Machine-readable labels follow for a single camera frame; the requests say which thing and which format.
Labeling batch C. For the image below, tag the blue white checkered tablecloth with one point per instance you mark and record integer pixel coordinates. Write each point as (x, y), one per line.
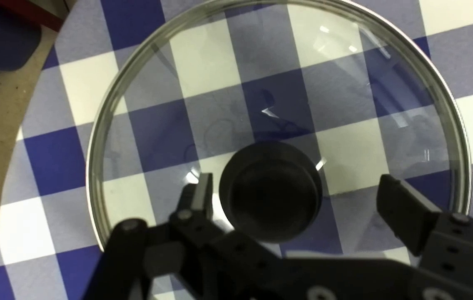
(47, 242)

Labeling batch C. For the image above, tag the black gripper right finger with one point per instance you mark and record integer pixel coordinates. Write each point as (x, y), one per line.
(410, 215)

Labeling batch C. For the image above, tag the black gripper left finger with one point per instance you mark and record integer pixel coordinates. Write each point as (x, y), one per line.
(195, 203)

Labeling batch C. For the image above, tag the glass lid with black knob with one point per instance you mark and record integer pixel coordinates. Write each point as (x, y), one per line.
(332, 78)

